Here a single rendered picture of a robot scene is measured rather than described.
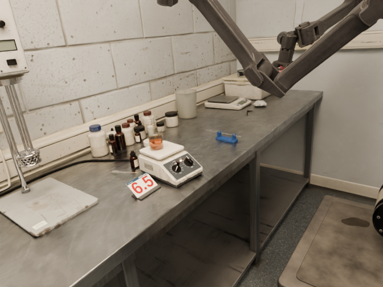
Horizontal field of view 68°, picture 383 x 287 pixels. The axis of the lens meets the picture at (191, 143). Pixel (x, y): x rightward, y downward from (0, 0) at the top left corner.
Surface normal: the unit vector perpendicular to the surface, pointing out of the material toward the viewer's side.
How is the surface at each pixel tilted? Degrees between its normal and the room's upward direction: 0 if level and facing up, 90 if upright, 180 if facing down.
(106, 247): 0
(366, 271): 0
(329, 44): 105
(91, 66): 90
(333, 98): 90
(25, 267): 0
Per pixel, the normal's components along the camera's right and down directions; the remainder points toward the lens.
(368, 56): -0.60, 0.35
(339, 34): -0.53, 0.57
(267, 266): -0.08, -0.93
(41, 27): 0.80, 0.16
